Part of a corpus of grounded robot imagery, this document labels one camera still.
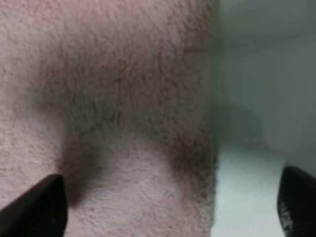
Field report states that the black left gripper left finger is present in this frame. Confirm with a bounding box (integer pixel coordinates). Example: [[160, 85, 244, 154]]
[[0, 174, 68, 237]]

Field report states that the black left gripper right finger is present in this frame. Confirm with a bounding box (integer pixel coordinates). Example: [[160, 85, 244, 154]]
[[277, 166, 316, 237]]

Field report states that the pink fluffy towel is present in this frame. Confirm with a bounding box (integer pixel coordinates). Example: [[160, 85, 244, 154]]
[[0, 0, 215, 237]]

